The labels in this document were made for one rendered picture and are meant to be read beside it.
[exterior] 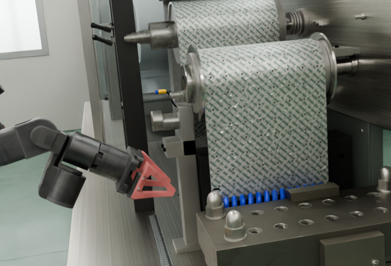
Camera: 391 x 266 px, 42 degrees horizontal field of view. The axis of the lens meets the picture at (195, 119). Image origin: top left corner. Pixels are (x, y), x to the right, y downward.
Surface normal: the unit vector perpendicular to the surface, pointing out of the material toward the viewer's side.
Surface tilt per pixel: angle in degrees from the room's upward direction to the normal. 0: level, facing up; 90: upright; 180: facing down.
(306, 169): 90
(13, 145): 80
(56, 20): 90
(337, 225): 0
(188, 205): 90
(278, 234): 0
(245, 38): 92
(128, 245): 0
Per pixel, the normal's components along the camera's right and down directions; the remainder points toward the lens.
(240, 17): 0.14, -0.21
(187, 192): 0.19, 0.18
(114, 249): -0.08, -0.97
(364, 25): -0.98, 0.12
